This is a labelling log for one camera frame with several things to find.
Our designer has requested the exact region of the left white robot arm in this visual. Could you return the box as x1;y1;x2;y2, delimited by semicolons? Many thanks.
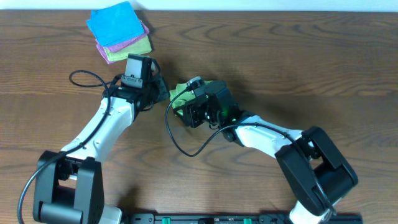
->
32;74;170;224

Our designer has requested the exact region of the folded blue cloth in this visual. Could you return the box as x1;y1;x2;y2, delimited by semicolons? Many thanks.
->
86;1;144;47

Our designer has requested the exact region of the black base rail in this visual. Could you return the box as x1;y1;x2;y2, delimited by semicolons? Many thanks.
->
123;212;364;224

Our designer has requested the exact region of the folded pink cloth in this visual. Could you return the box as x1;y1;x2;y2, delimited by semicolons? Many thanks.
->
96;21;149;64

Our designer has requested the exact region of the light green microfiber cloth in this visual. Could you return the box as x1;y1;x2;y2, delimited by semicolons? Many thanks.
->
169;80;215;116

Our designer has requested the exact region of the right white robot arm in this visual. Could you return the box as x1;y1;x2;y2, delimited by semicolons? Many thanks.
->
167;77;362;223

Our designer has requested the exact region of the folded green cloth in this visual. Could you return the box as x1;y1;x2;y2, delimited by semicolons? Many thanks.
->
104;37;152;63

